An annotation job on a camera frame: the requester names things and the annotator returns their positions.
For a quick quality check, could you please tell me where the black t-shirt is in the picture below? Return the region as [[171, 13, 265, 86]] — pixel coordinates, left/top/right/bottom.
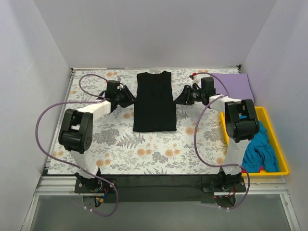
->
[[133, 71, 177, 132]]

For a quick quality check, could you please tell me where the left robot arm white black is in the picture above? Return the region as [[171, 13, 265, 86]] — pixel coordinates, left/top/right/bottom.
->
[[58, 80, 136, 193]]

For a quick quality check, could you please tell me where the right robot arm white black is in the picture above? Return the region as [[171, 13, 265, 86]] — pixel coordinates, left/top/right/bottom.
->
[[175, 73, 259, 191]]

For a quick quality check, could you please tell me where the folded purple t-shirt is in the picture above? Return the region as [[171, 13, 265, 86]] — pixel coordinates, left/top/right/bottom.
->
[[213, 73, 254, 101]]

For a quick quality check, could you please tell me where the yellow plastic bin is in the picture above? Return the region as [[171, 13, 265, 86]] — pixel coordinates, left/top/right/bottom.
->
[[219, 106, 289, 178]]

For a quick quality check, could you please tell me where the teal t-shirt in bin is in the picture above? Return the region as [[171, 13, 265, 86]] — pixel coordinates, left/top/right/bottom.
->
[[242, 121, 280, 172]]

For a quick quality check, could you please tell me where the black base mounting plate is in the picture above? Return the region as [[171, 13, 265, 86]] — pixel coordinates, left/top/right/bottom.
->
[[74, 174, 246, 204]]

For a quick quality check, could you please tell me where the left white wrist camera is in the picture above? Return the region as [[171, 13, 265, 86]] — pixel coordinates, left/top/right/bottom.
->
[[105, 80, 121, 98]]

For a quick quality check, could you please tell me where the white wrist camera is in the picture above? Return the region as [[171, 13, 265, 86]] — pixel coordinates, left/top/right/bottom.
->
[[105, 80, 121, 98], [189, 73, 200, 90]]

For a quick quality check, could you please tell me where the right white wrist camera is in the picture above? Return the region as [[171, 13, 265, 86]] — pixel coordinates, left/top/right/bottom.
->
[[189, 73, 200, 90]]

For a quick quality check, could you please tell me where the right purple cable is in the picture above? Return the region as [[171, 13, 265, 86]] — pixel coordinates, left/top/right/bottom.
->
[[189, 72, 251, 210]]

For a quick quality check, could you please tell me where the aluminium frame rail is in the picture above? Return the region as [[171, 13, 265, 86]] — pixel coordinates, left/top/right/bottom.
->
[[34, 175, 289, 195]]

